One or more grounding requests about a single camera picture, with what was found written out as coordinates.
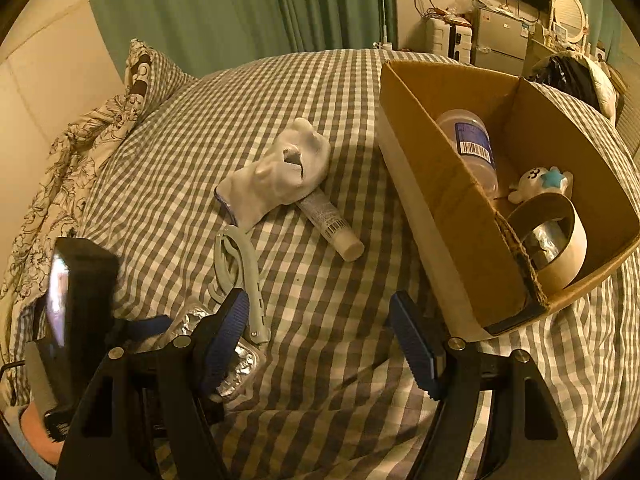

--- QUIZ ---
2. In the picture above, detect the brown tape roll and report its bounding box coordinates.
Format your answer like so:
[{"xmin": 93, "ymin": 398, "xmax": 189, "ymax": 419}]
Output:
[{"xmin": 505, "ymin": 195, "xmax": 589, "ymax": 291}]

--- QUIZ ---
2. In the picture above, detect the white cream tube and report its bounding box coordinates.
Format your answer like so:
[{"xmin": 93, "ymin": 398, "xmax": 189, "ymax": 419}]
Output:
[{"xmin": 295, "ymin": 192, "xmax": 365, "ymax": 262}]

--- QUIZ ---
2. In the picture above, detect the cardboard box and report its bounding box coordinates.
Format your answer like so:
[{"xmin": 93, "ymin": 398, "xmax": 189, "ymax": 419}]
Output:
[{"xmin": 377, "ymin": 59, "xmax": 640, "ymax": 338}]

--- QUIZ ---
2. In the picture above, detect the green curtain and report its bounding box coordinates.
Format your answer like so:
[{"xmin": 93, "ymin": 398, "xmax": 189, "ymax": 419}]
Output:
[{"xmin": 76, "ymin": 0, "xmax": 399, "ymax": 82}]

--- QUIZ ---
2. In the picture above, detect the white plush toy blue star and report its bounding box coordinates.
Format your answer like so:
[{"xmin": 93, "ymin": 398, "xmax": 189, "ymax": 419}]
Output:
[{"xmin": 508, "ymin": 166, "xmax": 575, "ymax": 206}]

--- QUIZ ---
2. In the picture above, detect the silver foil blister pack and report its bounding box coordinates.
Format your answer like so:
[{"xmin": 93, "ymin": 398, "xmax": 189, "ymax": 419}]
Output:
[{"xmin": 167, "ymin": 297, "xmax": 266, "ymax": 403}]

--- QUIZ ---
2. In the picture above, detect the floral quilt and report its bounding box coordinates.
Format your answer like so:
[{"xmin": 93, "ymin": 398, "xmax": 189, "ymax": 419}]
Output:
[{"xmin": 0, "ymin": 91, "xmax": 151, "ymax": 321}]

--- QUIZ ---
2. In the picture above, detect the clear plastic jar blue label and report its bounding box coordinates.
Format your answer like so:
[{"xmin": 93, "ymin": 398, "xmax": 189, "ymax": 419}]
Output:
[{"xmin": 436, "ymin": 108, "xmax": 499, "ymax": 197}]

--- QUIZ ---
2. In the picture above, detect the checked pillow floral edge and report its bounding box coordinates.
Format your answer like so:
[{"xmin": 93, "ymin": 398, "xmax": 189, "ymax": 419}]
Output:
[{"xmin": 123, "ymin": 38, "xmax": 201, "ymax": 113}]

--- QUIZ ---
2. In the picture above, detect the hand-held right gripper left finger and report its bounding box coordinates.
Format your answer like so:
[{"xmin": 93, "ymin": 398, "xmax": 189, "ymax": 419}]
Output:
[{"xmin": 55, "ymin": 287, "xmax": 251, "ymax": 480}]

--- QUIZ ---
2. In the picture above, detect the black bag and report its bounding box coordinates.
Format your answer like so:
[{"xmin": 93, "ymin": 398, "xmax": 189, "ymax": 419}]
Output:
[{"xmin": 529, "ymin": 51, "xmax": 620, "ymax": 122}]

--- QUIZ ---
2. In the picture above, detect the white oval mirror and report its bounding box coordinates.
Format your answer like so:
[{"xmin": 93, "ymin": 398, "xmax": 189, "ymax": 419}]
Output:
[{"xmin": 551, "ymin": 0, "xmax": 588, "ymax": 47}]

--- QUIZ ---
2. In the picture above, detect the silver small fridge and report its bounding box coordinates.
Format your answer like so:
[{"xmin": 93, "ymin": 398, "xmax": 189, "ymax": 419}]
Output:
[{"xmin": 472, "ymin": 6, "xmax": 532, "ymax": 73}]

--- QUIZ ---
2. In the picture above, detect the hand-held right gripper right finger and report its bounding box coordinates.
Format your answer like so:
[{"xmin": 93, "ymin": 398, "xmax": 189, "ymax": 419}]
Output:
[{"xmin": 389, "ymin": 290, "xmax": 583, "ymax": 480}]

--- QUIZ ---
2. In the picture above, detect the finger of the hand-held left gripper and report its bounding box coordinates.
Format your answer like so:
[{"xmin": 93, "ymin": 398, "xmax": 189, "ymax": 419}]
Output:
[{"xmin": 116, "ymin": 314, "xmax": 172, "ymax": 343}]

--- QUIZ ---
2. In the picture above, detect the grey plastic clip hanger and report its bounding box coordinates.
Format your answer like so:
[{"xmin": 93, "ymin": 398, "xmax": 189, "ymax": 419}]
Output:
[{"xmin": 213, "ymin": 225, "xmax": 269, "ymax": 344}]

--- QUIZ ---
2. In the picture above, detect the white sock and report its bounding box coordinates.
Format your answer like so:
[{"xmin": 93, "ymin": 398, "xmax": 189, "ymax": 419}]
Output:
[{"xmin": 215, "ymin": 117, "xmax": 331, "ymax": 228}]

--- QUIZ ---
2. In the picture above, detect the white storage cabinet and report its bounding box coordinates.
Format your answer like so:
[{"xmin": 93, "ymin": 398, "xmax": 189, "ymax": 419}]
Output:
[{"xmin": 424, "ymin": 15, "xmax": 474, "ymax": 62}]

